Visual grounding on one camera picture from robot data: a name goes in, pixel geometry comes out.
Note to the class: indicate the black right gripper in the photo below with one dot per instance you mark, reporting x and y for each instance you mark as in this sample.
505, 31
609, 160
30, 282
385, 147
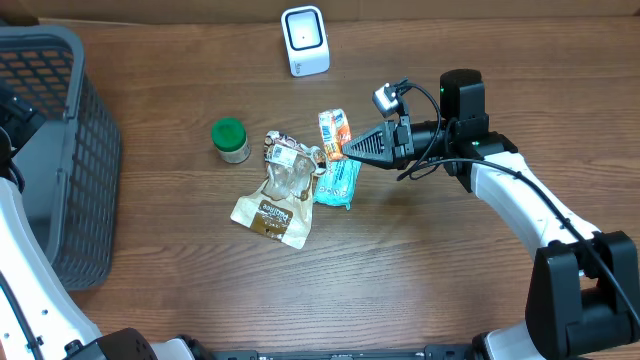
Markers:
396, 142

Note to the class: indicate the orange tissue pack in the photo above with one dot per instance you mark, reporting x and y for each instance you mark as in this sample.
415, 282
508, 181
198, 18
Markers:
335, 132

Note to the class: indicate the teal wet wipes pack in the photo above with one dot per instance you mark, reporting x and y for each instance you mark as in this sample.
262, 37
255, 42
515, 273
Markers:
337, 186

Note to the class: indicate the clear bagged bread snack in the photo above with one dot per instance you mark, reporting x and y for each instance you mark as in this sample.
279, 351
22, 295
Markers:
282, 207

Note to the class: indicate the green cap bottle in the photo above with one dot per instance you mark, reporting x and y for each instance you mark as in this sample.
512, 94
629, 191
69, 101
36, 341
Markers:
230, 139

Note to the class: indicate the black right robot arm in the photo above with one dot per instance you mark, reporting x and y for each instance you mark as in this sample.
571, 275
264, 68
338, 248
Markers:
584, 290

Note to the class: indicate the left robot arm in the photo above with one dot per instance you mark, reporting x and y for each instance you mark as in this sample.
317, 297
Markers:
39, 320

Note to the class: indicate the white barcode scanner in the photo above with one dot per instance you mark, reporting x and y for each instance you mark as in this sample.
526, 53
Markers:
305, 40

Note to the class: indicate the grey plastic shopping basket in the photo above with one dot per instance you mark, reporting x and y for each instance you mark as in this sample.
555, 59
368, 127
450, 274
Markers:
67, 150

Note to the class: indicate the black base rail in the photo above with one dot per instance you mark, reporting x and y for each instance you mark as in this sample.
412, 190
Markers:
330, 355

